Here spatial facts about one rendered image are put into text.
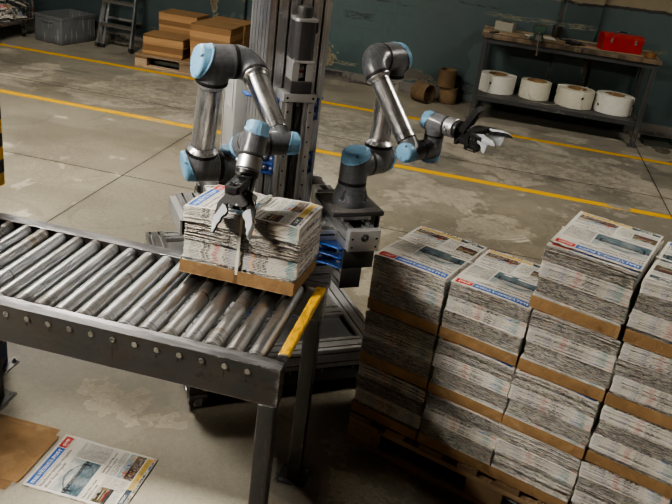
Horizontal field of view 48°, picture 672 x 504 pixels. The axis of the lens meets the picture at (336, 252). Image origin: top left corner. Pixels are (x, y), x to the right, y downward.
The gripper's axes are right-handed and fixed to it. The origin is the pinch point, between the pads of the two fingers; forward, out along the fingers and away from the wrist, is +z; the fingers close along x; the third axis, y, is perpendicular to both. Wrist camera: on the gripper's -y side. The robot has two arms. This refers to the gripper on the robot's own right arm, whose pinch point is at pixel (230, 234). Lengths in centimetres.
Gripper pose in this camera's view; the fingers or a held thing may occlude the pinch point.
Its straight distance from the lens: 225.6
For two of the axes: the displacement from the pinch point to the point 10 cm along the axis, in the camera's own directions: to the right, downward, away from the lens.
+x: -9.7, -2.0, 1.6
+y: 1.3, 1.3, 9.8
